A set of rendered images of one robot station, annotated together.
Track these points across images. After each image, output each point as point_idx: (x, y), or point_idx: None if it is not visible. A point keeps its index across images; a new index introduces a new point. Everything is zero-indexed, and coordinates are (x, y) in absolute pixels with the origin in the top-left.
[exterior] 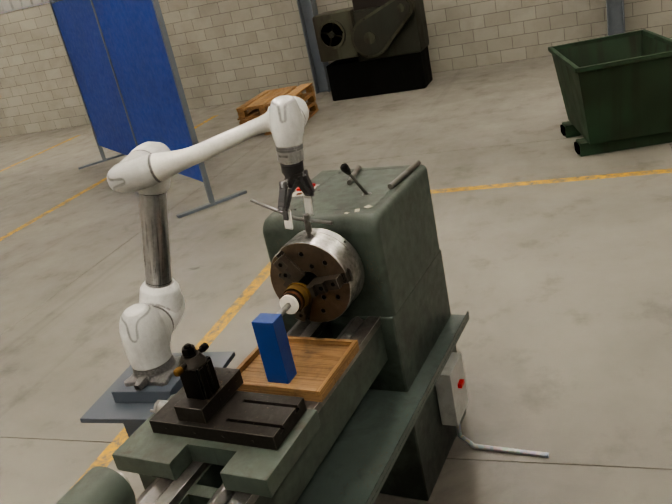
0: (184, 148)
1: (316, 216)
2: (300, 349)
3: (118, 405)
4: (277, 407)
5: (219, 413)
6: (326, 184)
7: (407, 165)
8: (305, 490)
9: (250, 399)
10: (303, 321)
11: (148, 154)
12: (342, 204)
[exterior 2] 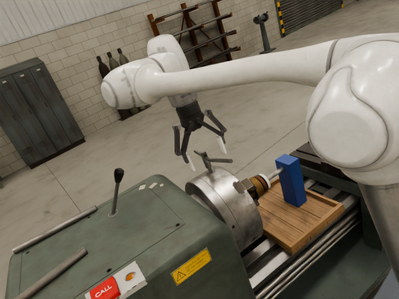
0: (279, 51)
1: (179, 195)
2: (271, 224)
3: None
4: (304, 150)
5: None
6: (84, 284)
7: (13, 263)
8: None
9: (319, 158)
10: None
11: (341, 39)
12: (145, 204)
